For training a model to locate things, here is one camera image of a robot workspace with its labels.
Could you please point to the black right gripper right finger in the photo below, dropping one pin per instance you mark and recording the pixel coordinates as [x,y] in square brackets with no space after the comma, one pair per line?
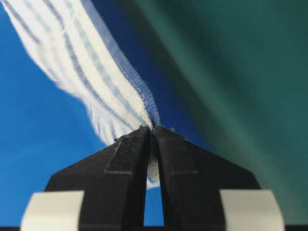
[204,192]

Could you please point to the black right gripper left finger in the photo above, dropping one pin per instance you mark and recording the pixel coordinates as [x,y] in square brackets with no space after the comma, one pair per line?
[103,192]

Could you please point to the white blue striped towel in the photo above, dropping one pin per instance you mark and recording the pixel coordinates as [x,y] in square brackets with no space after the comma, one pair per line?
[71,43]

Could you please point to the blue table cloth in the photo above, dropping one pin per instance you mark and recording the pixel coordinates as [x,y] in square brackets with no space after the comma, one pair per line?
[43,129]

